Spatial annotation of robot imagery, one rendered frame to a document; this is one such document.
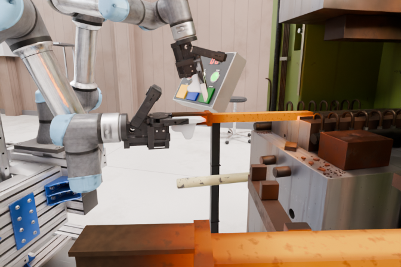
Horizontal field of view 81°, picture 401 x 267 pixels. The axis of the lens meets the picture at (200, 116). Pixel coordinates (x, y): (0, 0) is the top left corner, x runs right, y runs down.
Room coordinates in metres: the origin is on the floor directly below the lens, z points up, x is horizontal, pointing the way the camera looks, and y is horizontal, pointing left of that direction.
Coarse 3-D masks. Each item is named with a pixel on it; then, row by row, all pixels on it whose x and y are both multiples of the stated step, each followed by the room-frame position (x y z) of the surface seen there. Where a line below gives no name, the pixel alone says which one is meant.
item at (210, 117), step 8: (176, 112) 0.61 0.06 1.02; (184, 112) 0.61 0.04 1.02; (192, 112) 0.61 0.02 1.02; (200, 112) 0.61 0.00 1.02; (208, 112) 0.60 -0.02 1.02; (232, 112) 0.64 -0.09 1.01; (240, 112) 0.64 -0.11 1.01; (248, 112) 0.64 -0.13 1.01; (256, 112) 0.64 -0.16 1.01; (264, 112) 0.65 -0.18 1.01; (272, 112) 0.65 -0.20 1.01; (280, 112) 0.65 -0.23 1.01; (288, 112) 0.65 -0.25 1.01; (296, 112) 0.65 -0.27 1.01; (304, 112) 0.66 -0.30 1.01; (312, 112) 0.66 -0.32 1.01; (208, 120) 0.59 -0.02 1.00; (216, 120) 0.60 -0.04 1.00; (224, 120) 0.61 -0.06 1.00; (232, 120) 0.61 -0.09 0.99; (240, 120) 0.61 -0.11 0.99; (248, 120) 0.62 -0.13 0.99; (256, 120) 0.62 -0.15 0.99; (264, 120) 0.63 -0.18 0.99; (272, 120) 0.63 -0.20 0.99; (280, 120) 0.64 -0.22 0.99
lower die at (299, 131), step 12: (384, 108) 0.81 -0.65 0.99; (396, 108) 0.76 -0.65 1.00; (288, 120) 0.69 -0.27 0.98; (300, 120) 0.63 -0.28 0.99; (312, 120) 0.62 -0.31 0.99; (336, 120) 0.62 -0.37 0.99; (348, 120) 0.62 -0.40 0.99; (360, 120) 0.62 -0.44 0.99; (372, 120) 0.63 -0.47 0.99; (384, 120) 0.63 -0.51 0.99; (396, 120) 0.64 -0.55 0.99; (276, 132) 0.75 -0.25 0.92; (288, 132) 0.68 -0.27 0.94; (300, 132) 0.63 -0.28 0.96; (312, 132) 0.59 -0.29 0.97; (300, 144) 0.62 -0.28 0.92; (312, 144) 0.59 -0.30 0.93
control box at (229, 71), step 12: (204, 60) 1.23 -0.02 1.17; (228, 60) 1.08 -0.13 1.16; (240, 60) 1.09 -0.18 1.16; (228, 72) 1.04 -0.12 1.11; (240, 72) 1.09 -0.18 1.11; (180, 84) 1.28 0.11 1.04; (216, 84) 1.06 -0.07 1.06; (228, 84) 1.05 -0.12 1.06; (216, 96) 1.01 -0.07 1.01; (228, 96) 1.05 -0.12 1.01; (204, 108) 1.08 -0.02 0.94; (216, 108) 1.01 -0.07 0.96
